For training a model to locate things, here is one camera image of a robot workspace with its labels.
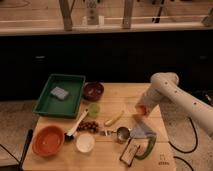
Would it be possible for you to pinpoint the black cable on floor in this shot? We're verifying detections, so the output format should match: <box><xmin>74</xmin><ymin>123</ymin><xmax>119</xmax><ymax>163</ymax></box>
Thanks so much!
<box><xmin>168</xmin><ymin>118</ymin><xmax>201</xmax><ymax>155</ymax></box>

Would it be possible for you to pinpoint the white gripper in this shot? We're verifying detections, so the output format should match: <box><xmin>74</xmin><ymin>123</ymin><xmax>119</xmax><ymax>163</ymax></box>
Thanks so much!
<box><xmin>135</xmin><ymin>97</ymin><xmax>153</xmax><ymax>115</ymax></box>

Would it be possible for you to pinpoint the grey blue sponge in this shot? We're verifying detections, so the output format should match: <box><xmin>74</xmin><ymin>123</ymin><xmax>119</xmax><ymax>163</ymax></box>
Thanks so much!
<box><xmin>51</xmin><ymin>86</ymin><xmax>69</xmax><ymax>100</ymax></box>

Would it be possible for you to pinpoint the red yellow apple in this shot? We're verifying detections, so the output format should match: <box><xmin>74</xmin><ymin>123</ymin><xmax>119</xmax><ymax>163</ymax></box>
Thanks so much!
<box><xmin>136</xmin><ymin>105</ymin><xmax>146</xmax><ymax>115</ymax></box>

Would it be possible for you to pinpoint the grey folded cloth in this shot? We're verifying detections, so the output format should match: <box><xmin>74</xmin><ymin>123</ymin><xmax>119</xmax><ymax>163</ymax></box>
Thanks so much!
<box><xmin>130</xmin><ymin>116</ymin><xmax>156</xmax><ymax>139</ymax></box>

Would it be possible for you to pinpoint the dark red bowl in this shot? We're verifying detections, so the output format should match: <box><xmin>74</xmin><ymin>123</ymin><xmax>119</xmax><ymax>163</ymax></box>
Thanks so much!
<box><xmin>83</xmin><ymin>82</ymin><xmax>104</xmax><ymax>101</ymax></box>

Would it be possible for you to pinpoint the yellow banana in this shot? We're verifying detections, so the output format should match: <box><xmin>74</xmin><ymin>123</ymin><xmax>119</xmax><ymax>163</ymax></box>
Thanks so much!
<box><xmin>104</xmin><ymin>111</ymin><xmax>124</xmax><ymax>127</ymax></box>

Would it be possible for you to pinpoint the orange plastic bowl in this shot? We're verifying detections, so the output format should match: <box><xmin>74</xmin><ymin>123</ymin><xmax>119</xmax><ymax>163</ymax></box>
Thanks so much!
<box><xmin>32</xmin><ymin>125</ymin><xmax>65</xmax><ymax>157</ymax></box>

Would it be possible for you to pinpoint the small white bowl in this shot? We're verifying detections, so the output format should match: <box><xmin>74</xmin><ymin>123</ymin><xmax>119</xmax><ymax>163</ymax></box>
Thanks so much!
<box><xmin>76</xmin><ymin>133</ymin><xmax>95</xmax><ymax>153</ymax></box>

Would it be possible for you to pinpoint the green plastic tray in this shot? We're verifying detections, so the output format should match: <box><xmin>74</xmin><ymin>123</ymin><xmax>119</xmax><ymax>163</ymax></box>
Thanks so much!
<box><xmin>34</xmin><ymin>74</ymin><xmax>85</xmax><ymax>118</ymax></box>

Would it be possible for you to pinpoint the metal measuring cup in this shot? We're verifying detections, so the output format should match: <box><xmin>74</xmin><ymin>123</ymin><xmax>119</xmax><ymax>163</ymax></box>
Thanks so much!
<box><xmin>99</xmin><ymin>127</ymin><xmax>130</xmax><ymax>143</ymax></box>

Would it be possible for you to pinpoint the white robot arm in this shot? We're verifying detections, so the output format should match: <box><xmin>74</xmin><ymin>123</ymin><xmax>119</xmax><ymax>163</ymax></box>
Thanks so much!
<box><xmin>135</xmin><ymin>72</ymin><xmax>213</xmax><ymax>139</ymax></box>

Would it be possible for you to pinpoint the bunch of red grapes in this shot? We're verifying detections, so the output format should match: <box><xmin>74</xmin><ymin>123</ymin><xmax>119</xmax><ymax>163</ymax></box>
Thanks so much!
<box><xmin>77</xmin><ymin>121</ymin><xmax>99</xmax><ymax>133</ymax></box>

